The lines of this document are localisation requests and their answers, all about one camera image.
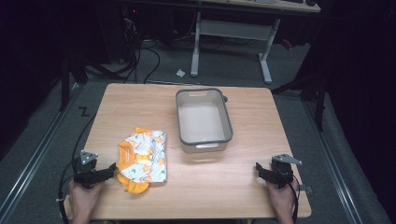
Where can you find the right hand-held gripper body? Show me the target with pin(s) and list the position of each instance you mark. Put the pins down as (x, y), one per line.
(284, 171)

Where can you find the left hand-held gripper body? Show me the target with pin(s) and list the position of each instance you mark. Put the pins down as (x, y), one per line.
(84, 169)

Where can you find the orange and white baby garment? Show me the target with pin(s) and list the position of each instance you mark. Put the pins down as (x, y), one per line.
(144, 158)

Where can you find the person's right hand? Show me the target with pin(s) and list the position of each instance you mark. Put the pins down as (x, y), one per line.
(281, 202)

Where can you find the person's left hand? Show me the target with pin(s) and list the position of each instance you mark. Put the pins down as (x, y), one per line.
(83, 199)

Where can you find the grey table edge clamp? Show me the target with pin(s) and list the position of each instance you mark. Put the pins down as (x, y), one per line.
(307, 188)

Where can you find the white basket with grey rim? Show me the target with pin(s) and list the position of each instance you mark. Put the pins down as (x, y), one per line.
(202, 123)

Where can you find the black metal stand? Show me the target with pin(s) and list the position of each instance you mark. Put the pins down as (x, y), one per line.
(64, 84)

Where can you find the crumpled white paper scrap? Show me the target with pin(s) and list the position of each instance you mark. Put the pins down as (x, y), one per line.
(180, 73)

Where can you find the small red object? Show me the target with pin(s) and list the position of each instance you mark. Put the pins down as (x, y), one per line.
(287, 44)

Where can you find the dark computer tower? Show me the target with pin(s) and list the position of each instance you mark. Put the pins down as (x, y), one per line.
(120, 31)

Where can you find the desk with white metal legs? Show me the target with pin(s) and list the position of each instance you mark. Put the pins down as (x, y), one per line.
(232, 31)

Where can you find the metal floor rail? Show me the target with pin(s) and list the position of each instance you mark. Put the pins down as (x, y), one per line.
(34, 155)
(333, 158)

